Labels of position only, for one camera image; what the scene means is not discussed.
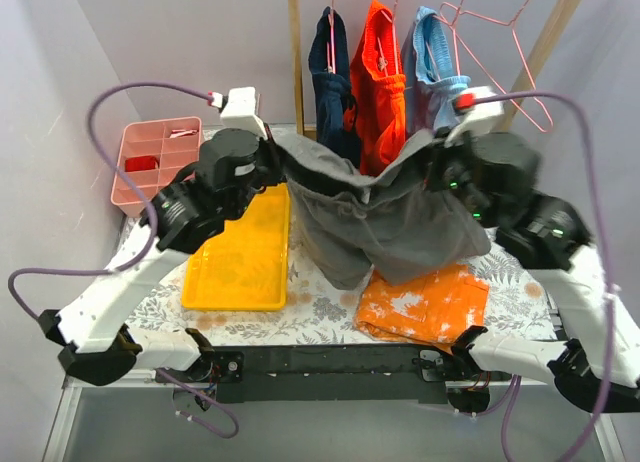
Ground pink wire hanger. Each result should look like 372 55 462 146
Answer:
458 0 554 134

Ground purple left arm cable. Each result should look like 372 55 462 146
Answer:
7 80 240 439

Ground white red cloth back compartment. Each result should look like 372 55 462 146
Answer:
168 129 199 139

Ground red folded cloth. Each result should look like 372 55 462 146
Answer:
124 155 159 173

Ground pink hanger with blue shorts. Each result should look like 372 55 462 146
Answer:
437 0 466 76

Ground grey shorts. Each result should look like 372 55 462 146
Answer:
275 130 491 290

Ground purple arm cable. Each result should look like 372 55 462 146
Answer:
7 80 240 439
469 91 619 462

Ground yellow plastic tray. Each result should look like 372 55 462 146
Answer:
181 185 290 312

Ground red orange shorts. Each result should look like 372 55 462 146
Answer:
350 0 406 176

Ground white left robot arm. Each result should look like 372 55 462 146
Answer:
38 128 283 386

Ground pink divided organizer box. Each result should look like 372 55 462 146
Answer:
118 116 203 199

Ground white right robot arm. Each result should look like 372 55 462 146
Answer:
427 129 639 413

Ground wooden clothes rack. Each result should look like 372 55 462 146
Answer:
288 0 582 139

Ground light blue shorts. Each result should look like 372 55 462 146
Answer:
401 6 471 136

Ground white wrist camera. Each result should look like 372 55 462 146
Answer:
445 86 504 147
208 86 267 139

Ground orange white folded shorts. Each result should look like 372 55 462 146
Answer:
354 264 490 354

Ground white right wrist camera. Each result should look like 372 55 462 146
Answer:
445 86 504 147

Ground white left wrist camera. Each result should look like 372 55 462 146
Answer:
208 86 267 139

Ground pink hanger with red shorts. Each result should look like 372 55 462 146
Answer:
376 0 400 82

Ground navy blue shorts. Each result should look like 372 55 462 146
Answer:
308 6 362 168

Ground pink hanger with navy shorts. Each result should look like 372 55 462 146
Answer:
327 0 336 74

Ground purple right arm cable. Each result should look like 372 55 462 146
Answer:
469 91 619 462

